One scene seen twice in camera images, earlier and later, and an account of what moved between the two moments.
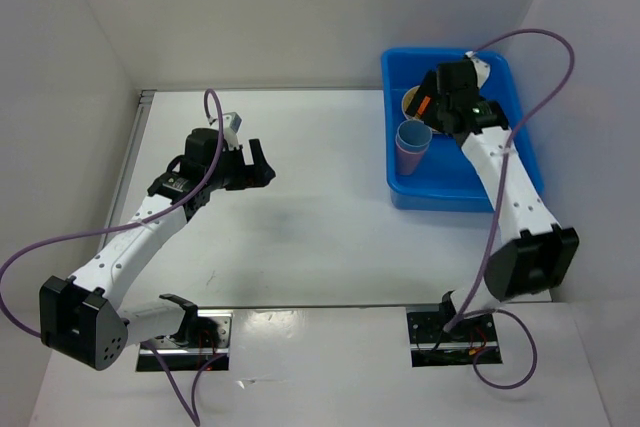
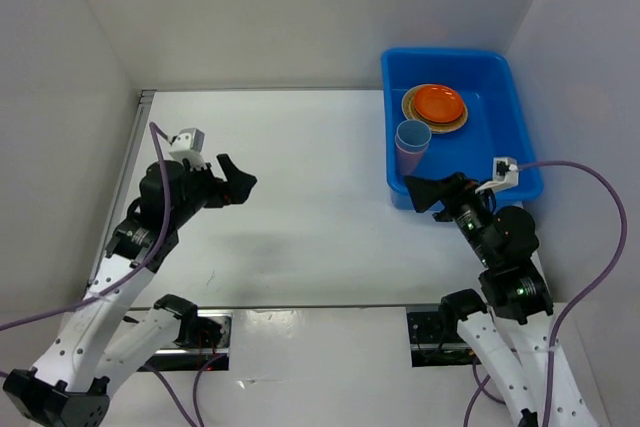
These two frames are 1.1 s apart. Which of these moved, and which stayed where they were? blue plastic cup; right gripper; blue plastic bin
Moved: right gripper
Stayed: blue plastic bin; blue plastic cup
